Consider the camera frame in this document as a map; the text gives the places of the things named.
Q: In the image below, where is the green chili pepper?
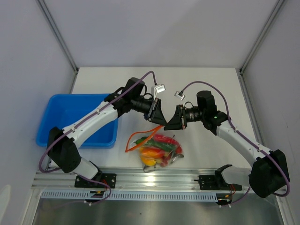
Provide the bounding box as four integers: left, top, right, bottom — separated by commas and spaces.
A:
135, 136, 154, 146

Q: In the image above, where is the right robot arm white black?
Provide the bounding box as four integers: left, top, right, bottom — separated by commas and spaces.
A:
164, 90, 290, 198

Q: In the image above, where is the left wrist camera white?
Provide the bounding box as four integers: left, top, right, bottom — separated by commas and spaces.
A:
151, 84, 166, 99

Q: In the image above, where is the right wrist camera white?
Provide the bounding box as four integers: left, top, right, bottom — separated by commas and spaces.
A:
174, 91, 186, 105

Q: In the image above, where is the clear zip bag orange zipper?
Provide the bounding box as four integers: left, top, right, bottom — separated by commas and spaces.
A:
125, 125, 184, 173

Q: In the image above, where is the left aluminium frame post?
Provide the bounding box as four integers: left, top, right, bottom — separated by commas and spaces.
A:
36, 0, 79, 74

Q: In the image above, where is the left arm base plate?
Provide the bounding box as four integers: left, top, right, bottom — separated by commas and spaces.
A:
75, 173, 117, 189

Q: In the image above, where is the green cucumber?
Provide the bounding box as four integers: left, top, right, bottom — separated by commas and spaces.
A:
145, 140, 175, 152

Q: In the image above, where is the yellow mango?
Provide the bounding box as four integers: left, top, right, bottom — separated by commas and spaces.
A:
140, 156, 157, 166

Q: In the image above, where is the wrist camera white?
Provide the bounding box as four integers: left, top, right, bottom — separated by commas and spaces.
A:
174, 91, 186, 105
151, 84, 166, 99

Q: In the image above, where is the white slotted cable duct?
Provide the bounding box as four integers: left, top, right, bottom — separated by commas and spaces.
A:
41, 190, 218, 202

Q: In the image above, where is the grey toy fish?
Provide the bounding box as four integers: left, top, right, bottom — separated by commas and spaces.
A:
143, 153, 184, 173

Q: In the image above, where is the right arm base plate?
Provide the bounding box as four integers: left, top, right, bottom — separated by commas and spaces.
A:
194, 175, 242, 191

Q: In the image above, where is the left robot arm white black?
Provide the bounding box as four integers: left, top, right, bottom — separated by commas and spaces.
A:
46, 77, 166, 188

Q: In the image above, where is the red chili pepper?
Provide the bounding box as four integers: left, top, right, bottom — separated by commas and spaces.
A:
153, 134, 182, 154

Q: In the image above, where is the aluminium frame post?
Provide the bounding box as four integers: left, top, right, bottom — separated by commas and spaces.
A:
239, 0, 287, 75
36, 0, 79, 74

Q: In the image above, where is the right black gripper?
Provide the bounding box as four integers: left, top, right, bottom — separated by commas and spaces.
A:
164, 105, 205, 131

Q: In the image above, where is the blue plastic bin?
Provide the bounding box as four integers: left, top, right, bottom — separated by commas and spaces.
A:
36, 93, 118, 149

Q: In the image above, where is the right aluminium frame post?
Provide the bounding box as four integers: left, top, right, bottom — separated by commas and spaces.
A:
239, 0, 287, 75

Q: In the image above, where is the aluminium rail front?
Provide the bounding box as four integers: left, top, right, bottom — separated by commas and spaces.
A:
31, 167, 288, 194

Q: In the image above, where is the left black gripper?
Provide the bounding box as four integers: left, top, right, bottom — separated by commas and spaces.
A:
131, 96, 167, 126

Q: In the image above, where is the red orange mango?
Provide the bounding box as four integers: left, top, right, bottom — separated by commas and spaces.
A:
139, 147, 165, 159

